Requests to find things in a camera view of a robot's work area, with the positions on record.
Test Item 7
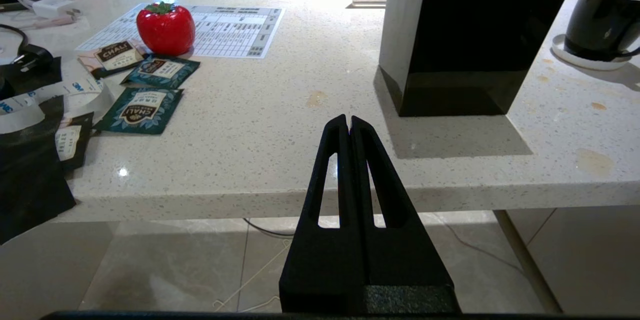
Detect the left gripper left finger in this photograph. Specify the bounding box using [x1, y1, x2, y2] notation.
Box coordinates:
[278, 114, 366, 314]

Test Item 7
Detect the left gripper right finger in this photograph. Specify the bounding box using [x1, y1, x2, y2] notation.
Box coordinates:
[350, 115, 462, 315]

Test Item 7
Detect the large teal tea bag packet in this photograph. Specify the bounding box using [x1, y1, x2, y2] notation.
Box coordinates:
[93, 87, 184, 135]

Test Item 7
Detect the small teal tea bag packet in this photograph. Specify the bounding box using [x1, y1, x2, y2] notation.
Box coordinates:
[120, 54, 201, 90]

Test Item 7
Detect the black tea bag packet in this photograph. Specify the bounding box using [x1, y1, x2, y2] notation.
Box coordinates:
[55, 112, 95, 175]

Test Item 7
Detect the pink tea bag packet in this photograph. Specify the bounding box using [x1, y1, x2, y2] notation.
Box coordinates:
[77, 39, 150, 80]

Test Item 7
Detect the black plastic bag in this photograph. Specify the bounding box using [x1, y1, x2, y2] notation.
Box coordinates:
[0, 57, 77, 246]

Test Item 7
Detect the black square box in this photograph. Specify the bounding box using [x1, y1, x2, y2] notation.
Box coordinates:
[378, 0, 577, 118]

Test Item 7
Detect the printed paper sheet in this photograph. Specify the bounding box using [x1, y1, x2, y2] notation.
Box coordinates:
[75, 2, 286, 60]

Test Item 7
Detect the white round coaster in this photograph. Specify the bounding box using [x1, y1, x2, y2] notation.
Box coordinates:
[551, 34, 633, 71]

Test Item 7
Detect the red strawberry-shaped container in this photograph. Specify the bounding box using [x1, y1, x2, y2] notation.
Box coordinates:
[136, 2, 196, 57]

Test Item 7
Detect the black mug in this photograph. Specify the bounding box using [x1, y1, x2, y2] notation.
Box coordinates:
[564, 0, 640, 63]

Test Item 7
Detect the white adhesive tape strip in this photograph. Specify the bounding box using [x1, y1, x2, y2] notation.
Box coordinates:
[0, 73, 117, 135]

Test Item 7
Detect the black plug adapter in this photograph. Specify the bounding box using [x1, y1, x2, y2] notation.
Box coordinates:
[11, 43, 55, 74]

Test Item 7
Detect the white power adapter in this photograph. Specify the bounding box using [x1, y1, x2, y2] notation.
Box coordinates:
[32, 0, 75, 19]

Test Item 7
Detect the black cable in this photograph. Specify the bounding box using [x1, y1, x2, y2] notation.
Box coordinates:
[0, 23, 30, 56]

